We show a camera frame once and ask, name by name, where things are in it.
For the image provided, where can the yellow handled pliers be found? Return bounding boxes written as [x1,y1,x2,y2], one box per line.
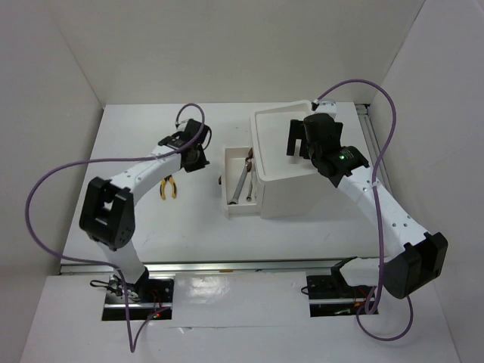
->
[158,174,177,200]

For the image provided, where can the large silver ratchet wrench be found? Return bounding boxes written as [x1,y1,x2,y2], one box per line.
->
[228,158,251,205]

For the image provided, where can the small silver wrench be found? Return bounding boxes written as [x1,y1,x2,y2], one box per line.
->
[246,172,254,203]

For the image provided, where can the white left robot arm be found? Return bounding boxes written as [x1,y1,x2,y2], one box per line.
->
[79,119,211,302]

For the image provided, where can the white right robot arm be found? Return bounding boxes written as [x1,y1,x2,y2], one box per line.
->
[287,113,448,299]

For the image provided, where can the white drawer cabinet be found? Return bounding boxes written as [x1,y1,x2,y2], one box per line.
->
[250,101,334,219]

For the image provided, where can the aluminium side rail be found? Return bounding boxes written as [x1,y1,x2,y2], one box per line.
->
[355,104,374,132]

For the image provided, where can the aluminium front rail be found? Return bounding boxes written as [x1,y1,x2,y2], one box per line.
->
[58,258,345,275]

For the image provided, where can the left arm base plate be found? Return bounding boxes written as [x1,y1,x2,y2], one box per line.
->
[89,275,175,321]

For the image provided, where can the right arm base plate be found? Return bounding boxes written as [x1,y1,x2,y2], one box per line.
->
[300,275,371,318]

